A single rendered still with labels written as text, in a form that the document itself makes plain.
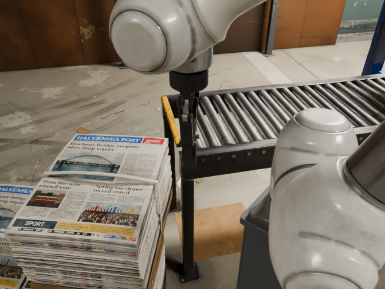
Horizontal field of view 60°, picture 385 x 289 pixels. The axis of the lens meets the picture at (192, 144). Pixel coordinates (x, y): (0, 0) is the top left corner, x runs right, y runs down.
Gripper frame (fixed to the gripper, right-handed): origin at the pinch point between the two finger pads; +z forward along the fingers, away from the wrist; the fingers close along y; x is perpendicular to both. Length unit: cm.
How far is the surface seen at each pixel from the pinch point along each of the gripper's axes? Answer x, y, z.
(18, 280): -42, 15, 33
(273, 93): 31, -107, 37
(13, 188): -62, -17, 33
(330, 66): 129, -353, 116
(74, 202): -25.3, 8.3, 9.9
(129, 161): -17.0, -7.5, 9.7
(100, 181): -21.8, 0.8, 9.9
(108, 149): -24.0, -11.8, 9.7
